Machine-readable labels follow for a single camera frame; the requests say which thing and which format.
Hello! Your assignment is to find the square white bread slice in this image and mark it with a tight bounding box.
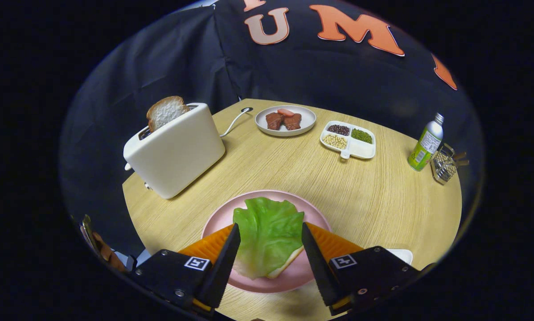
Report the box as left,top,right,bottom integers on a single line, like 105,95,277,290
267,245,304,279

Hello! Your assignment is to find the white toaster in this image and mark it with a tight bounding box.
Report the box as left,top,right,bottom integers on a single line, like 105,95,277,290
123,103,226,199

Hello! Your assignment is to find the green lettuce leaf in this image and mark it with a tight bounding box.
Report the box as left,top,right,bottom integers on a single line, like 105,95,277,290
233,197,305,280

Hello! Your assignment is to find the pink plate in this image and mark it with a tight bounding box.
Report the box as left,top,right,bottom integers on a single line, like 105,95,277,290
201,190,333,294

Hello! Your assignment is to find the toasted bread slice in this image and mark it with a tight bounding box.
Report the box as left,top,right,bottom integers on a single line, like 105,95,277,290
146,96,190,132

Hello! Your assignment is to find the white power cable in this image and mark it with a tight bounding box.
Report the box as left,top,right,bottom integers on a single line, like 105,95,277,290
219,107,253,138

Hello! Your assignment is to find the pile of yellow soybeans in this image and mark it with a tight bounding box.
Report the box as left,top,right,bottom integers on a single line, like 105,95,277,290
323,134,348,150

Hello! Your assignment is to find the round white plate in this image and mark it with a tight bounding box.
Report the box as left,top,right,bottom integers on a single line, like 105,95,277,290
255,105,317,137

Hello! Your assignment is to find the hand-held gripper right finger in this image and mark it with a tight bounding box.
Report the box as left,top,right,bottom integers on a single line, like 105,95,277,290
301,222,422,316

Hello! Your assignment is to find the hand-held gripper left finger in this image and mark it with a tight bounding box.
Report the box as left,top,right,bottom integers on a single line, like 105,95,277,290
130,223,242,313

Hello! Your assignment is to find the metal wire utensil holder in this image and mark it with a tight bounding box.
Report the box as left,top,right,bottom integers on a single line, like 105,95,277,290
431,143,461,185

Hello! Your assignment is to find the pile of green beans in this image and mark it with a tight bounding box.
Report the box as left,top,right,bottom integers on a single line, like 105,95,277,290
351,128,373,144

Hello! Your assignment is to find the divided white dish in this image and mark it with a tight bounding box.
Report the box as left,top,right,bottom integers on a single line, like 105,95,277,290
320,120,377,160

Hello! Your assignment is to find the green and silver bottle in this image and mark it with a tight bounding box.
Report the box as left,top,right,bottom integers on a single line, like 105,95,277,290
407,112,445,172

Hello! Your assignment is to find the black backdrop cloth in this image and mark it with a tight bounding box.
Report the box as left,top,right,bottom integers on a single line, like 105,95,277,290
60,0,484,259

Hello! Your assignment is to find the oval white plate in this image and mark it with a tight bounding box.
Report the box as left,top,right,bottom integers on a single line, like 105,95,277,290
385,249,414,266

